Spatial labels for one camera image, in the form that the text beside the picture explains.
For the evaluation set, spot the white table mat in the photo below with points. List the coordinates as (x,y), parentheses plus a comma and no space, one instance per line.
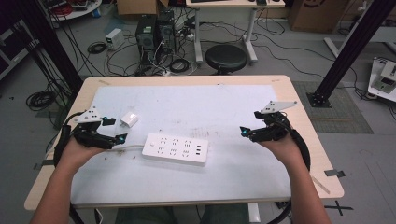
(186,105)

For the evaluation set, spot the white power supply box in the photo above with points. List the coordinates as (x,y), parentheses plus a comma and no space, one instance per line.
(114,39)

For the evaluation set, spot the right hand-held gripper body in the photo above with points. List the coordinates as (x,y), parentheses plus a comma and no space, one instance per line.
(274,127)

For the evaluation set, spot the wooden table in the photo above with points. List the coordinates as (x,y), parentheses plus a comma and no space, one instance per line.
(285,93)

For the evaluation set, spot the white table leg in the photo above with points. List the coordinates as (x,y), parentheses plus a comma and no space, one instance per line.
(254,213)

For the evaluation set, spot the round white table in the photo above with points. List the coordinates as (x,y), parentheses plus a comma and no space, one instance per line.
(77,12)

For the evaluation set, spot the black tape cross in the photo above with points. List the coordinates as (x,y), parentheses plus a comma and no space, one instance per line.
(338,207)

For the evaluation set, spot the white power adapter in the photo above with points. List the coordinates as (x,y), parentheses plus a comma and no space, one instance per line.
(129,119)

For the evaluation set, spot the small cardboard box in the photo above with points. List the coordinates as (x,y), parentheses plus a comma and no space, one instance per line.
(137,6)

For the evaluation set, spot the black tape strip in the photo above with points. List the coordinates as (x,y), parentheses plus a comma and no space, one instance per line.
(334,173)

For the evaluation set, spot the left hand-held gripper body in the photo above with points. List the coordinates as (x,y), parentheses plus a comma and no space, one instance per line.
(90,137)

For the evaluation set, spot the grey floor mat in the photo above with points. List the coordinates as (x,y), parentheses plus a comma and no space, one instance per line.
(342,115)

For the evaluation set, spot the white device on floor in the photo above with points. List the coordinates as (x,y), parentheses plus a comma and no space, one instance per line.
(384,81)

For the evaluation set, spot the black round stool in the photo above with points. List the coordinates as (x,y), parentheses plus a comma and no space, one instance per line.
(225,57)

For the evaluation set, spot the large cardboard box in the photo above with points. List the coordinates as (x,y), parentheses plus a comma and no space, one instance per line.
(317,15)

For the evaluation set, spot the pale flat strip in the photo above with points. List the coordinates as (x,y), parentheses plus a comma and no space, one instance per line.
(320,185)

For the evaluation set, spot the white desk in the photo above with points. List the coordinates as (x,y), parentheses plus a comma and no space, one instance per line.
(236,3)

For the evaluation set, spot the black computer tower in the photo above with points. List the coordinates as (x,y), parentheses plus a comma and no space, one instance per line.
(166,31)
(145,37)

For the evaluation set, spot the person's right hand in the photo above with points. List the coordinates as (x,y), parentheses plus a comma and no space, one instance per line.
(288,151)

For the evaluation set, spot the person's left hand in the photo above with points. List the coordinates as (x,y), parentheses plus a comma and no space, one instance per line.
(77,154)

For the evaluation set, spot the black metal post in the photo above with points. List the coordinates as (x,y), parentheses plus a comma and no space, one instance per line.
(53,40)
(351,49)

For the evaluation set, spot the white power strip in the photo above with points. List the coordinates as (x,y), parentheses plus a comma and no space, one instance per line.
(174,148)

